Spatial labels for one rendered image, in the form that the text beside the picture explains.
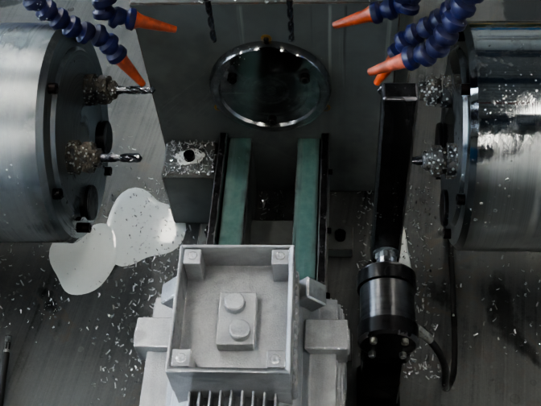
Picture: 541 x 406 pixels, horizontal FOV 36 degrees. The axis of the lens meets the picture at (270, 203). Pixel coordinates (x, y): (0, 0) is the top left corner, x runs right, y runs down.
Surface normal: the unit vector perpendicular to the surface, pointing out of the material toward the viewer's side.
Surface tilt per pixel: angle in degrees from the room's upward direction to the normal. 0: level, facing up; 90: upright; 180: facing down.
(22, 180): 62
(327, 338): 0
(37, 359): 0
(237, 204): 0
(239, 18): 90
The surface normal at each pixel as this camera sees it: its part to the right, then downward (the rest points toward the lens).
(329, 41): -0.06, 0.81
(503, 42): -0.05, -0.71
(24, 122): -0.08, 0.00
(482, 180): -0.08, 0.38
